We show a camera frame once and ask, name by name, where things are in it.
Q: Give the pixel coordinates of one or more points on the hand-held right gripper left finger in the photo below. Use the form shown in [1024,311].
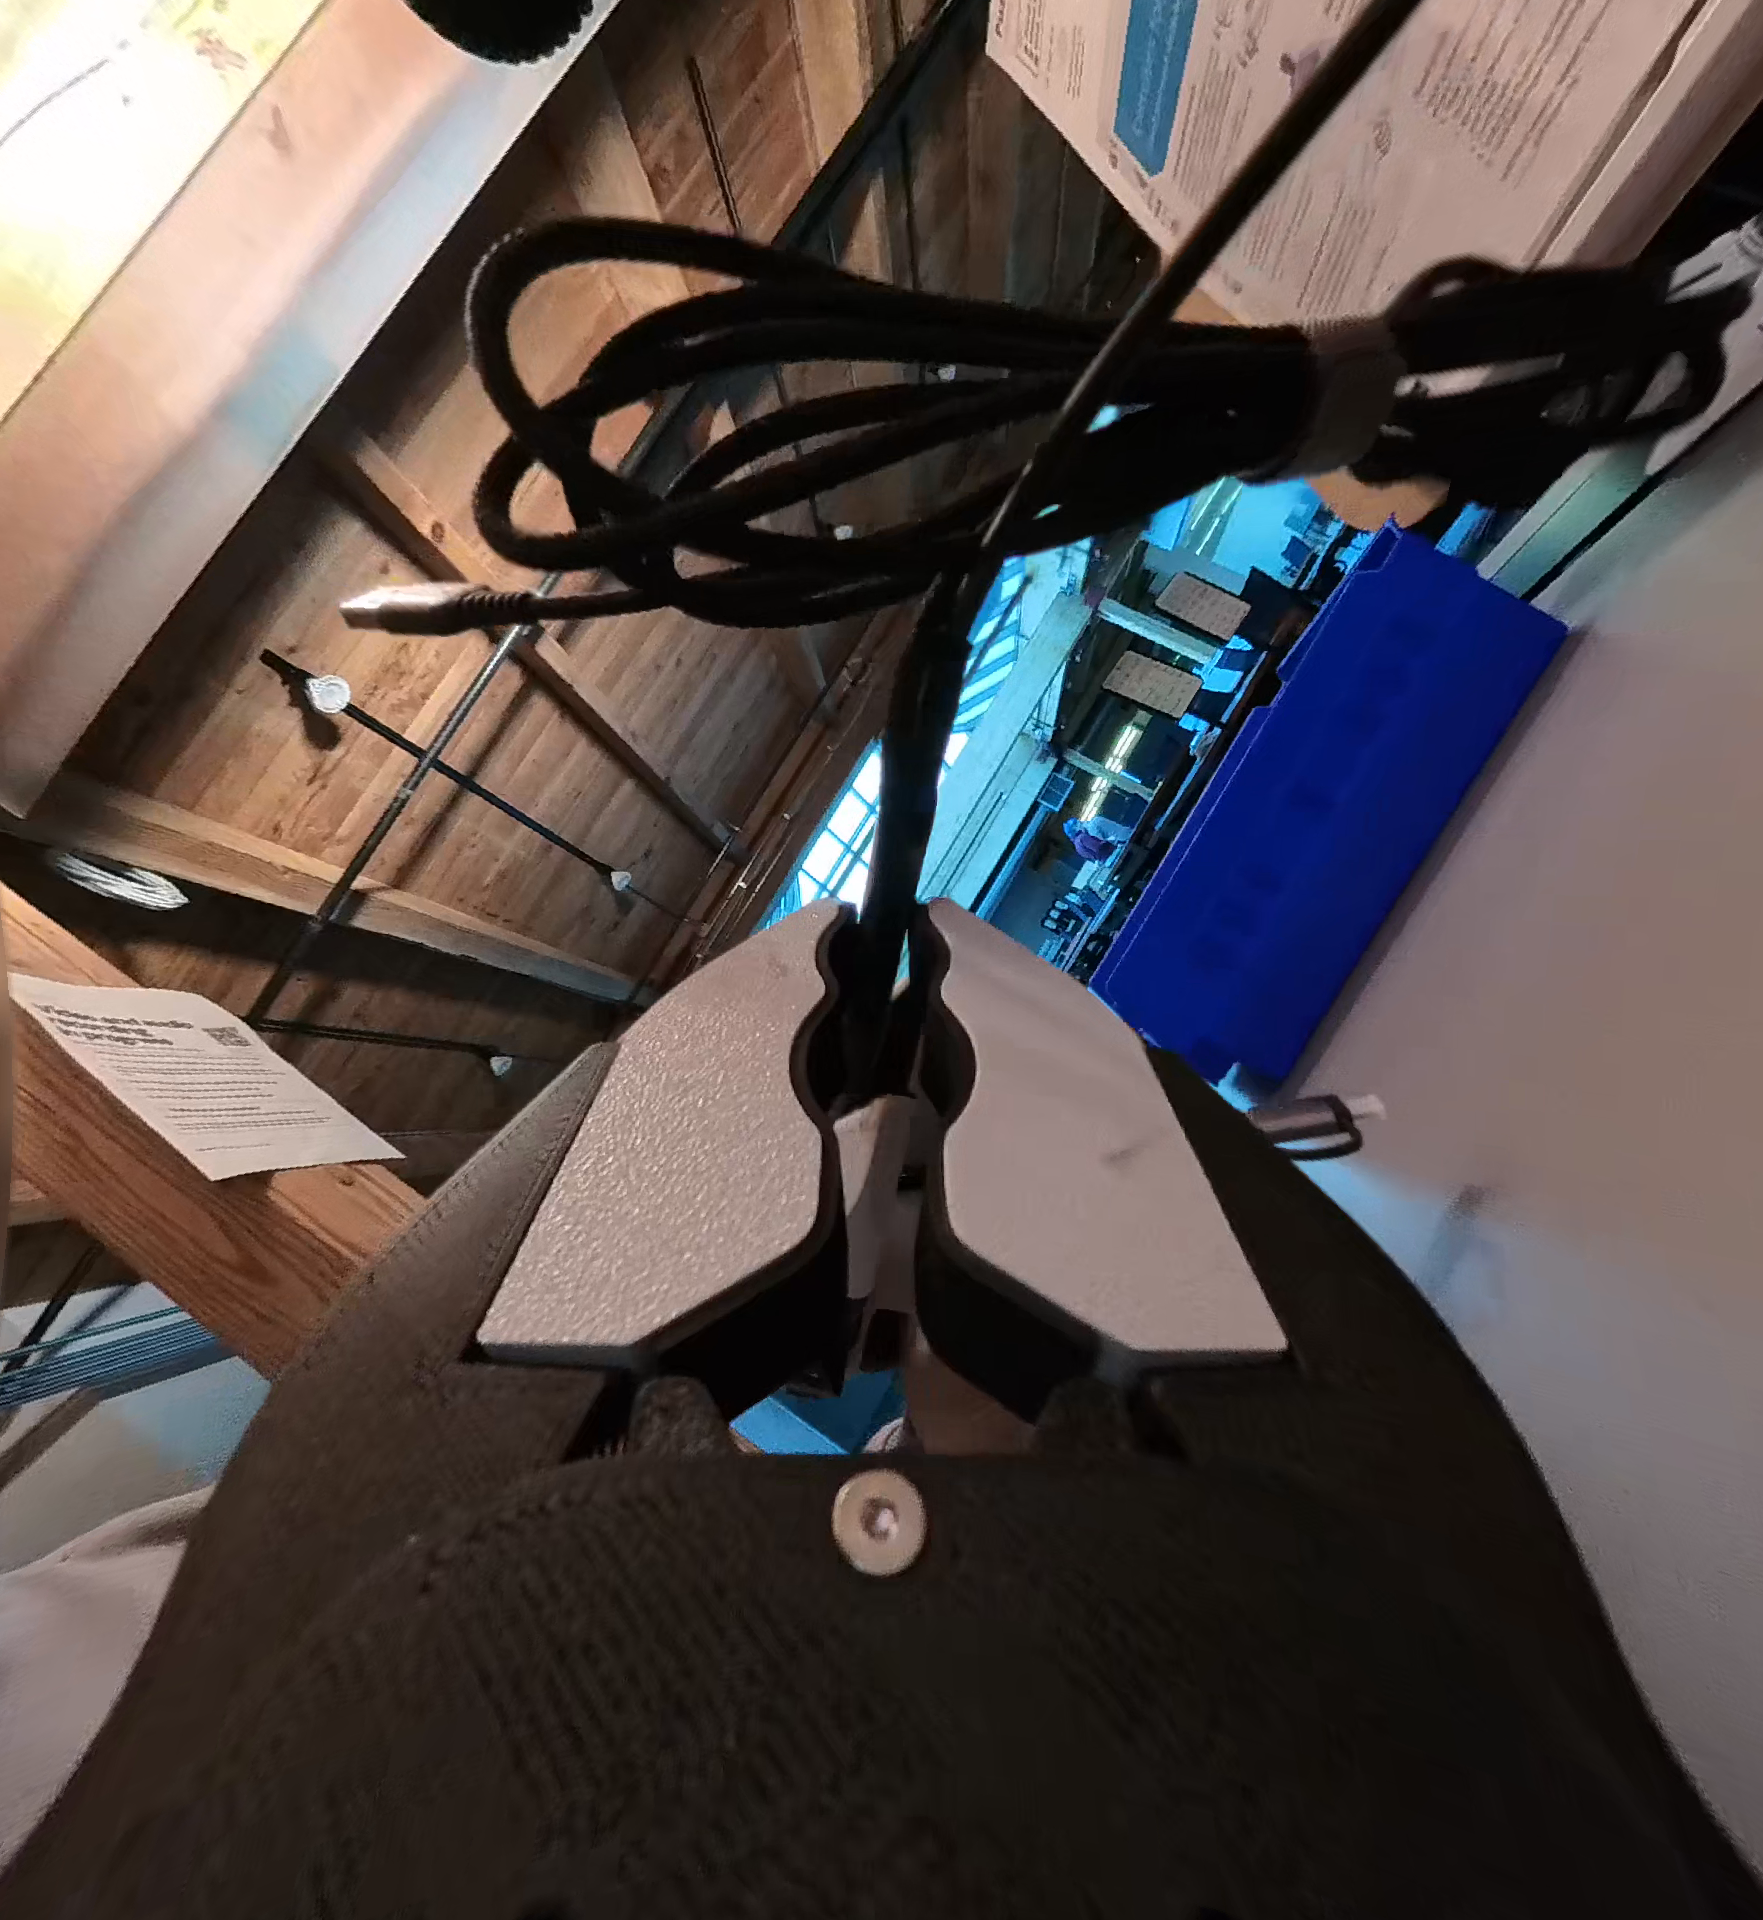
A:
[673,1170]

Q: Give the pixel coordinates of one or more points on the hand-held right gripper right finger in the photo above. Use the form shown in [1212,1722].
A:
[1106,1184]

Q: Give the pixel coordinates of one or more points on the grey USB hub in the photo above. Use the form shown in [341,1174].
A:
[1294,1122]

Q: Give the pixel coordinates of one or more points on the grey desk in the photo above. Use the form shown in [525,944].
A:
[1646,1050]

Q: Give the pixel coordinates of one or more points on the track spotlight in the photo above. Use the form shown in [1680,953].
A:
[327,693]
[623,880]

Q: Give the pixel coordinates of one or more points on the blue plastic bin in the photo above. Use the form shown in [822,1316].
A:
[1316,841]

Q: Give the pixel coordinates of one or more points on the white paper notice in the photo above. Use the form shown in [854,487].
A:
[191,1073]

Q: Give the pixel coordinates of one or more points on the silver air duct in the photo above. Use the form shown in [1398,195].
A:
[117,879]

